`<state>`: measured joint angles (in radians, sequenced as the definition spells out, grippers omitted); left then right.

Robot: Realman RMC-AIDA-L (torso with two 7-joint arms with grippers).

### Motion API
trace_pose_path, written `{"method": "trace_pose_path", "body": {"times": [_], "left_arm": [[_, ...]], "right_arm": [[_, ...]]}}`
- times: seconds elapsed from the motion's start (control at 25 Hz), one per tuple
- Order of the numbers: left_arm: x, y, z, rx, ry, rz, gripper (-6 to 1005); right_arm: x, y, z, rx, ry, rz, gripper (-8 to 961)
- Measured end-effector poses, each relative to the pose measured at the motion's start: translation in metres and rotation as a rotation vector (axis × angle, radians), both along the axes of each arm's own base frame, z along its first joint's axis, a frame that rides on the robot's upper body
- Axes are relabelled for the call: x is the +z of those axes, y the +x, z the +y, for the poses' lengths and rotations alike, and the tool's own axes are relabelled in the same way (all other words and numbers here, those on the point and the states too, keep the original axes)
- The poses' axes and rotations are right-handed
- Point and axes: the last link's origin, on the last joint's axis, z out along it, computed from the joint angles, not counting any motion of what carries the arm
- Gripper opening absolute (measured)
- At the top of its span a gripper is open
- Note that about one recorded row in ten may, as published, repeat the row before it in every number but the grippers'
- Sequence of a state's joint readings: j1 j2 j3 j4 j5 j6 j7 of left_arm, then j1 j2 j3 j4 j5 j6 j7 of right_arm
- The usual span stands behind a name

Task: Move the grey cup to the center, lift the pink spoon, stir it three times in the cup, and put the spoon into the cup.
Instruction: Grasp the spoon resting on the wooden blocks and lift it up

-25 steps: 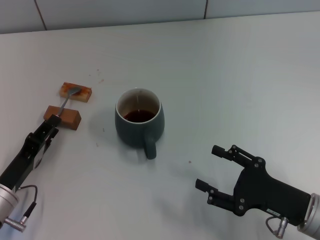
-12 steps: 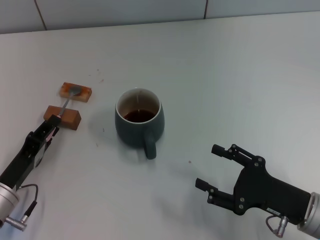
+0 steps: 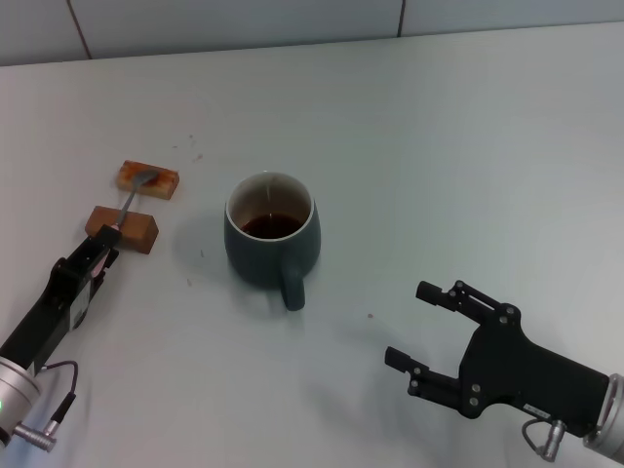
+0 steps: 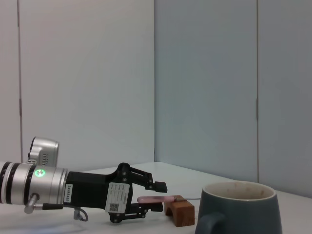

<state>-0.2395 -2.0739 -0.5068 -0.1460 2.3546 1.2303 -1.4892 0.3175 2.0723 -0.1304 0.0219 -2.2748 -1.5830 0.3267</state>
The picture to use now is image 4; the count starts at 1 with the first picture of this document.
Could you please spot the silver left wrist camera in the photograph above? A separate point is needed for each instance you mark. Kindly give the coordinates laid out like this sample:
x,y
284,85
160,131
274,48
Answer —
x,y
46,151

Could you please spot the grey ceramic cup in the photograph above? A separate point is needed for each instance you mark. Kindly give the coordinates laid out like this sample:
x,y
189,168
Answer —
x,y
243,214

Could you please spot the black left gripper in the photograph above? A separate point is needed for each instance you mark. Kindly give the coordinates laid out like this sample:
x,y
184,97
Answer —
x,y
90,190

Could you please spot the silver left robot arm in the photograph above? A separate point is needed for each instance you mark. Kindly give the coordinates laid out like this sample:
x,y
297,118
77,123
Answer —
x,y
48,185

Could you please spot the dark arched wooden block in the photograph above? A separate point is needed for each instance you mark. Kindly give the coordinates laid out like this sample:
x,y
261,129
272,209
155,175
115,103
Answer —
x,y
185,212

